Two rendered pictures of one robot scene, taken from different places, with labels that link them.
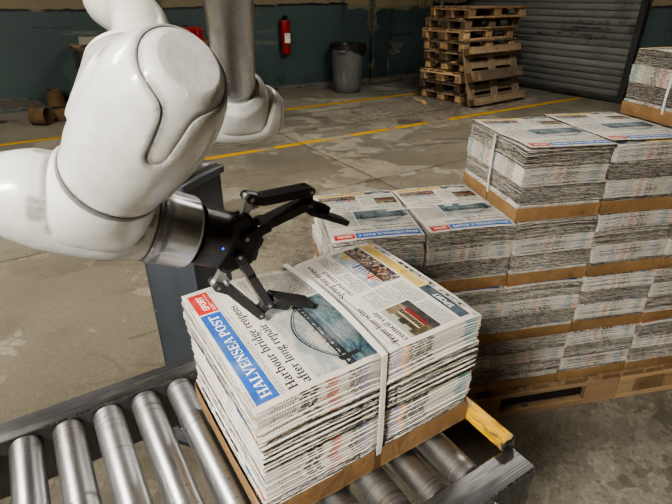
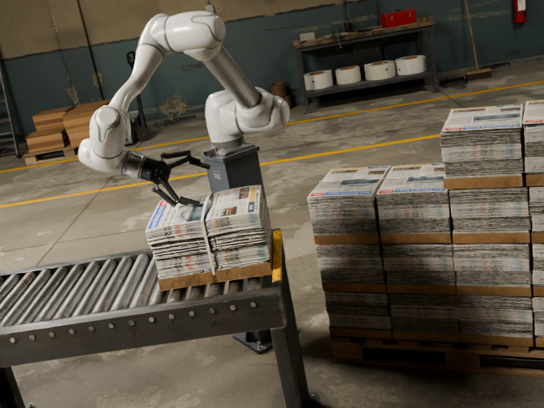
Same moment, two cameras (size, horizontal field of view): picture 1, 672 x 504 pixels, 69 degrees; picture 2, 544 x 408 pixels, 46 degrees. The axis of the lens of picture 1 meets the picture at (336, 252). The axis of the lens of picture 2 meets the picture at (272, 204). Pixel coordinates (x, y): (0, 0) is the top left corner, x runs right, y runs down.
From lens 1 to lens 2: 1.66 m
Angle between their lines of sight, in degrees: 34
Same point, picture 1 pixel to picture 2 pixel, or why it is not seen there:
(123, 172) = (97, 143)
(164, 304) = not seen: hidden behind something
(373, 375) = (198, 229)
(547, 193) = (468, 167)
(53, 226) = (91, 159)
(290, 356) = (172, 218)
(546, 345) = (511, 306)
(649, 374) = not seen: outside the picture
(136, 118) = (95, 130)
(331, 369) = (179, 223)
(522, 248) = (459, 212)
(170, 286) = not seen: hidden behind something
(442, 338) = (235, 220)
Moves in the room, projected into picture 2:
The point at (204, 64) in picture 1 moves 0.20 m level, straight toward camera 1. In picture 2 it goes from (112, 116) to (72, 133)
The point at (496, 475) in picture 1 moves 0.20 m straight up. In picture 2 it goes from (260, 292) to (248, 234)
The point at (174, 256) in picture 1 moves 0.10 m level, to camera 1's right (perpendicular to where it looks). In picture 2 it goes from (130, 174) to (152, 174)
